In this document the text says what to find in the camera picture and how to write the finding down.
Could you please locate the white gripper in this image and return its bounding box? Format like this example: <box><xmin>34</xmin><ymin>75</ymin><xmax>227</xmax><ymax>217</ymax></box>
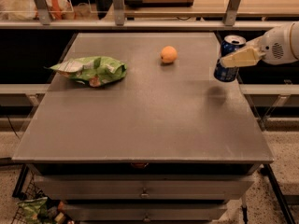
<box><xmin>220</xmin><ymin>21</ymin><xmax>299</xmax><ymax>68</ymax></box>

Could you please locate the blue pepsi can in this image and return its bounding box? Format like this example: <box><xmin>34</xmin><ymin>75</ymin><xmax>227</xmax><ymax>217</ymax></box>
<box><xmin>214</xmin><ymin>35</ymin><xmax>246</xmax><ymax>82</ymax></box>

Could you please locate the orange fruit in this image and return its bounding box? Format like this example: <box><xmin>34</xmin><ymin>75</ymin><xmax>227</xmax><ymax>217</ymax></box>
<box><xmin>160</xmin><ymin>46</ymin><xmax>178</xmax><ymax>63</ymax></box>

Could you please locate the green chip bag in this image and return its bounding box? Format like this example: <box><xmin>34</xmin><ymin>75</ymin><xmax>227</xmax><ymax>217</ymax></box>
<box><xmin>50</xmin><ymin>56</ymin><xmax>127</xmax><ymax>88</ymax></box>

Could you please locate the clear plastic container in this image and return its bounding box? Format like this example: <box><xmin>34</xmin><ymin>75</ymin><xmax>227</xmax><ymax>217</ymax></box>
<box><xmin>0</xmin><ymin>0</ymin><xmax>96</xmax><ymax>21</ymax></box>

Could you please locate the orange white snack bag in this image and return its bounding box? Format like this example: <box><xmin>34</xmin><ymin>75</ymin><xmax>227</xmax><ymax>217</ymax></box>
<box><xmin>46</xmin><ymin>0</ymin><xmax>71</xmax><ymax>20</ymax></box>

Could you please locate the grey upper drawer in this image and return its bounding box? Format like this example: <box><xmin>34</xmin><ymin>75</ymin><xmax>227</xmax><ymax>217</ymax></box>
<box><xmin>34</xmin><ymin>175</ymin><xmax>253</xmax><ymax>200</ymax></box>

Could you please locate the grey drawer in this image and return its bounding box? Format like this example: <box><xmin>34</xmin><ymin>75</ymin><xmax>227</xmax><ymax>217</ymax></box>
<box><xmin>34</xmin><ymin>175</ymin><xmax>253</xmax><ymax>200</ymax></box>
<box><xmin>64</xmin><ymin>203</ymin><xmax>227</xmax><ymax>222</ymax></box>

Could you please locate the grey lower drawer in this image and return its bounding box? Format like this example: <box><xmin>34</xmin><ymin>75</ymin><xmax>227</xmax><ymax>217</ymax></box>
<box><xmin>64</xmin><ymin>203</ymin><xmax>227</xmax><ymax>222</ymax></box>

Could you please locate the green bag in basket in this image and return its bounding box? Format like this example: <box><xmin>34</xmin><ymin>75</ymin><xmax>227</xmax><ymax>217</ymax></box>
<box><xmin>18</xmin><ymin>197</ymin><xmax>50</xmax><ymax>224</ymax></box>

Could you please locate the black wire basket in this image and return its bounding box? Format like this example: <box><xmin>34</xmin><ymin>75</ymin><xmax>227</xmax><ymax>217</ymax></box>
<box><xmin>11</xmin><ymin>168</ymin><xmax>68</xmax><ymax>224</ymax></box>

